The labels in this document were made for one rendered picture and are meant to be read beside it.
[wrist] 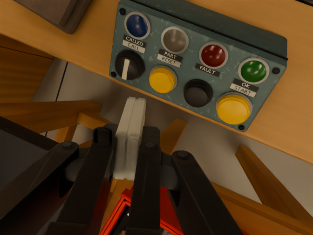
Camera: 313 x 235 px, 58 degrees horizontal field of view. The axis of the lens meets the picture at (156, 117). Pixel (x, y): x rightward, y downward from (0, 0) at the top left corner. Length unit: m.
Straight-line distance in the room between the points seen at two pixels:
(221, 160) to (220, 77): 0.99
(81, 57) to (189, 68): 0.13
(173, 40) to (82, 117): 0.83
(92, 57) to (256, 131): 0.19
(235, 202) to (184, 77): 0.23
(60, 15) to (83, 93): 1.01
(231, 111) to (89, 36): 0.17
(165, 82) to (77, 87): 1.07
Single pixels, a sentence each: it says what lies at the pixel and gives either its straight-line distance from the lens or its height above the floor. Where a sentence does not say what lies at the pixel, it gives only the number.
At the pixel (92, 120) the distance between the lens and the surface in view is 1.03.
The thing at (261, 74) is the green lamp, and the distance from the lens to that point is 0.25.
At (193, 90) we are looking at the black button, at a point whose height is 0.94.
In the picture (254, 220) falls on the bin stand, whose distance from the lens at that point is 0.44.
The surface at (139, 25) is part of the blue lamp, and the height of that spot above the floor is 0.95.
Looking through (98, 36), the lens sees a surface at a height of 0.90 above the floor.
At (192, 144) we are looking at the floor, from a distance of 1.21.
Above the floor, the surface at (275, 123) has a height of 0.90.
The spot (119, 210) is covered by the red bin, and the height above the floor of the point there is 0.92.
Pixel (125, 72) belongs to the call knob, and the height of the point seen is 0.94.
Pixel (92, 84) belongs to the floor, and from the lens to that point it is 1.29.
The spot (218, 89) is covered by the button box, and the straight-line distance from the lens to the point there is 0.26.
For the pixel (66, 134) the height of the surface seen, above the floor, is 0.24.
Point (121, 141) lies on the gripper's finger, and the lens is 0.16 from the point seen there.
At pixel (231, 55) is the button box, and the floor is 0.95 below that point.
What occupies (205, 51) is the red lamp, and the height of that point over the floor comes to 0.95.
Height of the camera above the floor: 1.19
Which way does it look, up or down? 80 degrees down
